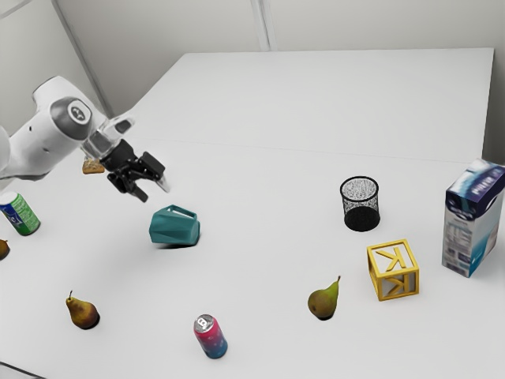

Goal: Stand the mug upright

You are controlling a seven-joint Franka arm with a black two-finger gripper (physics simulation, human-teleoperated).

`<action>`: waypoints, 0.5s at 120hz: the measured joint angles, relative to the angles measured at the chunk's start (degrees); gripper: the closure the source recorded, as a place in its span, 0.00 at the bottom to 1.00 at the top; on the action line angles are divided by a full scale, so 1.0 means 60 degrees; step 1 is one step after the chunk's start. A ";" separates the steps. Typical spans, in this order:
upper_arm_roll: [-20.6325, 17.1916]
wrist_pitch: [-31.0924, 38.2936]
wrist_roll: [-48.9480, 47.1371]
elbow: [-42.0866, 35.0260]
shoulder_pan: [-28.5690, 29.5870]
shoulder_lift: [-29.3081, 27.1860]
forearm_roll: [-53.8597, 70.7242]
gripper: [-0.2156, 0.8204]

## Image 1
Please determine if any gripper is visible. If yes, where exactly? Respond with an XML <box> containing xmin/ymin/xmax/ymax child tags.
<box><xmin>99</xmin><ymin>139</ymin><xmax>171</xmax><ymax>204</ymax></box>

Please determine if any teal faceted mug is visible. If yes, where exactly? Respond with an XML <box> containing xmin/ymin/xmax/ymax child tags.
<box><xmin>148</xmin><ymin>204</ymin><xmax>201</xmax><ymax>248</ymax></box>

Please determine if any tan bread piece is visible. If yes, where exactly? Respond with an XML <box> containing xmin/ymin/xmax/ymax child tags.
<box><xmin>81</xmin><ymin>156</ymin><xmax>106</xmax><ymax>175</ymax></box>

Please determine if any green and blue can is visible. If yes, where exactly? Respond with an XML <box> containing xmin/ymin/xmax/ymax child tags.
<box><xmin>0</xmin><ymin>191</ymin><xmax>42</xmax><ymax>237</ymax></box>

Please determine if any brown-yellow pear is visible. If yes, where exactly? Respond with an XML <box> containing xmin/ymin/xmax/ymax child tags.
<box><xmin>65</xmin><ymin>291</ymin><xmax>100</xmax><ymax>330</ymax></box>

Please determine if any pink and blue can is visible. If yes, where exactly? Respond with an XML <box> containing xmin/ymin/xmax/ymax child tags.
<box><xmin>193</xmin><ymin>313</ymin><xmax>229</xmax><ymax>360</ymax></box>

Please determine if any green-yellow pear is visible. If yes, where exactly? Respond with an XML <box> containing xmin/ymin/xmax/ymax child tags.
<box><xmin>307</xmin><ymin>275</ymin><xmax>342</xmax><ymax>321</ymax></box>

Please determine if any black mesh pen holder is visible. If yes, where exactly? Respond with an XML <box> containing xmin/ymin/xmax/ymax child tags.
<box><xmin>339</xmin><ymin>175</ymin><xmax>382</xmax><ymax>233</ymax></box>

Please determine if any yellow letter block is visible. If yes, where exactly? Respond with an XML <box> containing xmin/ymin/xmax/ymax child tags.
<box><xmin>366</xmin><ymin>238</ymin><xmax>421</xmax><ymax>302</ymax></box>

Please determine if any white and blue carton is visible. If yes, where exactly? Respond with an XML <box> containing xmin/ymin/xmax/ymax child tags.
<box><xmin>441</xmin><ymin>158</ymin><xmax>505</xmax><ymax>279</ymax></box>

